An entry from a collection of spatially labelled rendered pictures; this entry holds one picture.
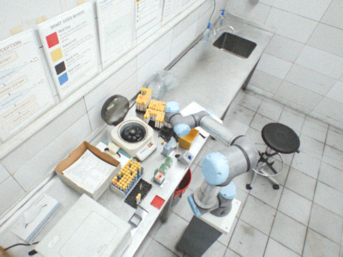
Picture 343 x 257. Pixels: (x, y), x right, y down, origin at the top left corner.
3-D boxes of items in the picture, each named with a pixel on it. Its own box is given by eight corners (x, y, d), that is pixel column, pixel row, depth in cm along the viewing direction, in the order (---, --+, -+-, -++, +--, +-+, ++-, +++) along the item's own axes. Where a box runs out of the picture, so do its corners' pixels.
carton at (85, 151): (96, 206, 139) (92, 195, 127) (59, 180, 146) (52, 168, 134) (123, 174, 153) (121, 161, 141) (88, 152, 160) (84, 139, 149)
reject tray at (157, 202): (159, 210, 141) (159, 209, 140) (149, 204, 143) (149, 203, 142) (165, 200, 145) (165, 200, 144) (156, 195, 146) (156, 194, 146)
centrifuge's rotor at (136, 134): (132, 150, 158) (132, 144, 153) (117, 137, 164) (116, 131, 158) (148, 137, 167) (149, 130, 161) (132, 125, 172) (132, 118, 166)
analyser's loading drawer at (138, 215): (126, 246, 125) (126, 243, 121) (116, 239, 127) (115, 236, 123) (148, 213, 137) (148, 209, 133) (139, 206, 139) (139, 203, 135)
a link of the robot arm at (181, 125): (198, 124, 120) (188, 109, 126) (178, 131, 117) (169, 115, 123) (195, 133, 126) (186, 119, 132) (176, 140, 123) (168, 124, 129)
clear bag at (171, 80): (163, 93, 204) (164, 80, 193) (152, 81, 212) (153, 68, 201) (182, 85, 212) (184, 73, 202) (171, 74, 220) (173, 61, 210)
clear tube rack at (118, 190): (124, 198, 143) (123, 193, 138) (111, 189, 146) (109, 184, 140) (144, 173, 155) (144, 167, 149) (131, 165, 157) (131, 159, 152)
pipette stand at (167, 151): (168, 158, 163) (170, 150, 156) (160, 153, 166) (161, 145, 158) (176, 149, 169) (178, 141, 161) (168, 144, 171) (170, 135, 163)
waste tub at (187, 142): (189, 151, 169) (191, 143, 161) (172, 142, 172) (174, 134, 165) (197, 139, 177) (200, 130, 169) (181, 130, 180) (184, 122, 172)
